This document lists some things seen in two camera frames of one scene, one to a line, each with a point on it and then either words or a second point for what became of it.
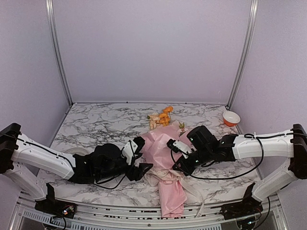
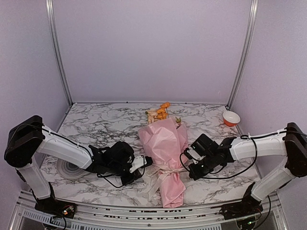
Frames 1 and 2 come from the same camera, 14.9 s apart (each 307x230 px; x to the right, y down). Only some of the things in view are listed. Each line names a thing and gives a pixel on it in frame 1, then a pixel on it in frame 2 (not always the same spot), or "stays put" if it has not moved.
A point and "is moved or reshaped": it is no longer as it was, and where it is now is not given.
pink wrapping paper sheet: x=172 y=194 is moved or reshaped
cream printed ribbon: x=155 y=176 is moved or reshaped
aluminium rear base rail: x=147 y=103 stays put
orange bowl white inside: x=230 y=118 stays put
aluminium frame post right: x=247 y=43 stays put
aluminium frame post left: x=52 y=16 stays put
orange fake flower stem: x=165 y=117 -> x=162 y=111
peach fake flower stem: x=154 y=120 -> x=151 y=115
